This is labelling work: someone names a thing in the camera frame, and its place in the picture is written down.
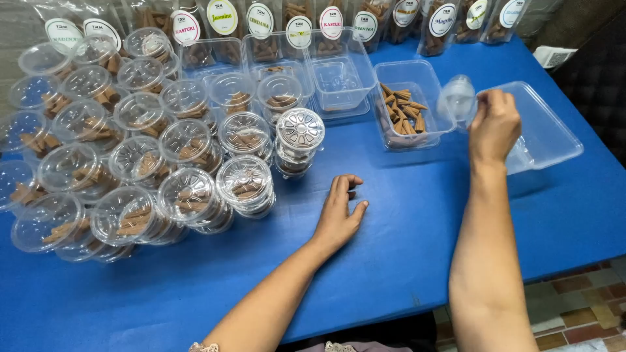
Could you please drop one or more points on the person's left hand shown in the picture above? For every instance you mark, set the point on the person's left hand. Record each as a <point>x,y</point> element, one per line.
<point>335,220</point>

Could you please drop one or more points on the person's right hand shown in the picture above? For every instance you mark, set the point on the person's right hand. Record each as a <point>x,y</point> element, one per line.
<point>495,131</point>

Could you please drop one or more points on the small round clear container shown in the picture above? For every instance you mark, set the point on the small round clear container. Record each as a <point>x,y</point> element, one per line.
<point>457,100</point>

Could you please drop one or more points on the large clear rectangular tub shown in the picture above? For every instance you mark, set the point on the large clear rectangular tub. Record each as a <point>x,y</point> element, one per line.
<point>547,127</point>

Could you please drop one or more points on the heap of brown incense cones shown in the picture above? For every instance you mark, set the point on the heap of brown incense cones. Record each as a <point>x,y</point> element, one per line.
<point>403,115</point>

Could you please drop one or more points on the white plastic box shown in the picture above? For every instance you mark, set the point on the white plastic box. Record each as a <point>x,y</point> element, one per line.
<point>552,56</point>

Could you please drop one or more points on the clear tub holding incense cones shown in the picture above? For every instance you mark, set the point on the clear tub holding incense cones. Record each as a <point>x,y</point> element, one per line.
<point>415,73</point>

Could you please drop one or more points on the black woven chair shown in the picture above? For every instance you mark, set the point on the black woven chair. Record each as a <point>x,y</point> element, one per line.
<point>599,88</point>

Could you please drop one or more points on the person's lace-trimmed clothing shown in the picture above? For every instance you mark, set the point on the person's lace-trimmed clothing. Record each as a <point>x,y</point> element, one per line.
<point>342,348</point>

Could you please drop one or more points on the empty stacked clear tub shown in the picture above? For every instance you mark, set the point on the empty stacked clear tub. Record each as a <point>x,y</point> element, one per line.
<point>342,78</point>

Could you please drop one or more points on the clear tub with few cones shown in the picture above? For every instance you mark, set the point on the clear tub with few cones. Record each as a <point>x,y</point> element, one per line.
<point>274,51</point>

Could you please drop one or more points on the row of labelled incense pouches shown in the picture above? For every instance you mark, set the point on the row of labelled incense pouches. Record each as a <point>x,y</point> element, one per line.
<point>332,22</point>

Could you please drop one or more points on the pile of filled round containers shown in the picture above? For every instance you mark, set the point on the pile of filled round containers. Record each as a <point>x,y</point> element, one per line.
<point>146,146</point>

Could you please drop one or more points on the clear tub behind round containers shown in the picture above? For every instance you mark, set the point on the clear tub behind round containers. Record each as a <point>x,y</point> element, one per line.
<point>210,56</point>

